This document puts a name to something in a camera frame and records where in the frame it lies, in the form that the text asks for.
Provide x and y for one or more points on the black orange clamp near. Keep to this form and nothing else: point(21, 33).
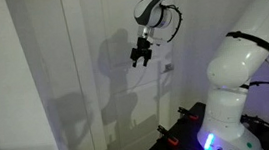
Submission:
point(167, 136)

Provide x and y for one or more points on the black orange clamp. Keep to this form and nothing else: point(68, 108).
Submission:
point(184, 112)
point(167, 136)

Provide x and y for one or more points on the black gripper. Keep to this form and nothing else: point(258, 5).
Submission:
point(142, 49)

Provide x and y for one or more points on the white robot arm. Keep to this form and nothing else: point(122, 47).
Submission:
point(244, 49)

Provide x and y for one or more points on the silver door handle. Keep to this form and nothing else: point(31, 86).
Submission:
point(168, 68)

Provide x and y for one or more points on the black orange clamp far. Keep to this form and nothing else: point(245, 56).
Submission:
point(184, 112)

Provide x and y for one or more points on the white panel door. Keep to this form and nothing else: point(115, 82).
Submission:
point(133, 99)

